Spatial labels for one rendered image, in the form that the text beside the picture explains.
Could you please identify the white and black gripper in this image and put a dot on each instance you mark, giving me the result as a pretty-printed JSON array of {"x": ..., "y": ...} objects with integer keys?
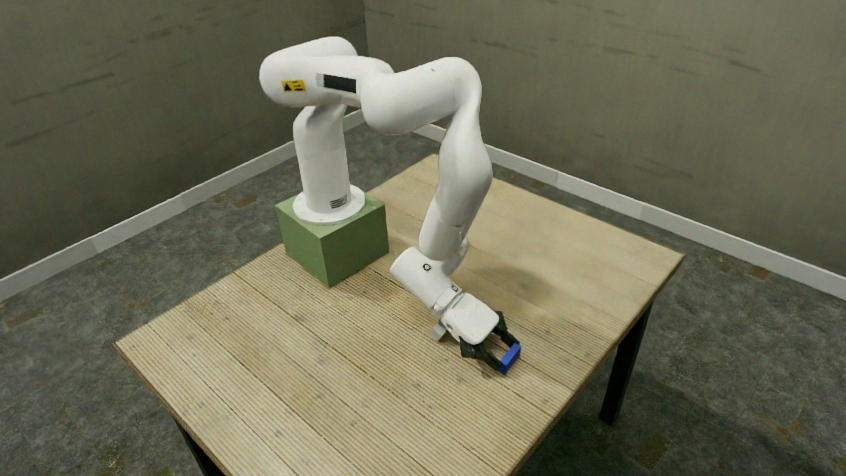
[{"x": 472, "y": 321}]

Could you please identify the blue rectangular block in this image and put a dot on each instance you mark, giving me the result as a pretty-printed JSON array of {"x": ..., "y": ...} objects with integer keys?
[{"x": 510, "y": 357}]

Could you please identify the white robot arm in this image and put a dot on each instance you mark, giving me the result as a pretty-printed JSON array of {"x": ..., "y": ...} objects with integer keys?
[{"x": 330, "y": 80}]

